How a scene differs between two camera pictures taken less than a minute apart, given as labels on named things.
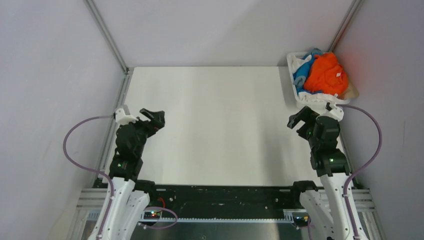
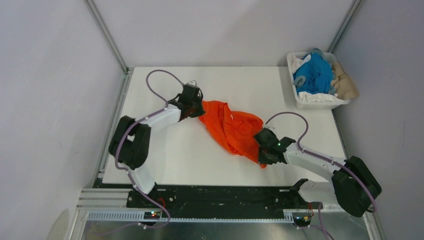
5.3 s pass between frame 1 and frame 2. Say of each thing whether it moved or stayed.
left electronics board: stayed
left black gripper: moved
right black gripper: moved
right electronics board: stayed
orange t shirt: moved
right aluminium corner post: stayed
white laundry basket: stayed
